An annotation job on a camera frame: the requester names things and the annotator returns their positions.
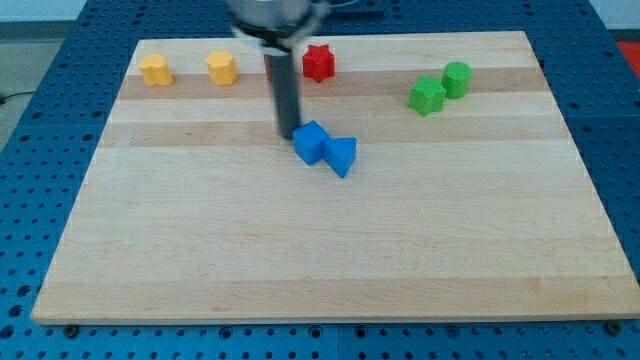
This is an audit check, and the red star block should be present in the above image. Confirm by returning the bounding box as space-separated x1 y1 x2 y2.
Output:
302 44 335 83

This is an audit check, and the blue triangle block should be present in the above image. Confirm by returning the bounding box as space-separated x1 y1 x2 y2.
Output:
324 137 357 178

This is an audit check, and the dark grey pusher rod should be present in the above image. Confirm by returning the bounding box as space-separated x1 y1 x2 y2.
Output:
265 49 301 140

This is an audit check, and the blue cube block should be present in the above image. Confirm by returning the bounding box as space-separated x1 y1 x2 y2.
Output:
292 121 330 165

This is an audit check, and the green cylinder block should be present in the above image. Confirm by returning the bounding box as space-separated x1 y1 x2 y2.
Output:
441 61 473 99

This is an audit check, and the red block behind rod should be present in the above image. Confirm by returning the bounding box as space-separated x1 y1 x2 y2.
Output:
263 55 272 83

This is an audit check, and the wooden board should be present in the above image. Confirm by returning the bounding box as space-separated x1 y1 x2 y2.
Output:
31 31 639 325

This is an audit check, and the yellow hexagon block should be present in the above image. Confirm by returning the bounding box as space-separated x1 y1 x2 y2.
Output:
206 50 238 86

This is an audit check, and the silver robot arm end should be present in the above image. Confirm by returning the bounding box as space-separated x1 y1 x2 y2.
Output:
225 0 331 52

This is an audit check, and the green star block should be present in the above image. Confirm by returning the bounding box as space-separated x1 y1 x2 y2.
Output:
408 76 446 117

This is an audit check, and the yellow heart block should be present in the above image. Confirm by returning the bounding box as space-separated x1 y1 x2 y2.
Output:
139 53 173 87

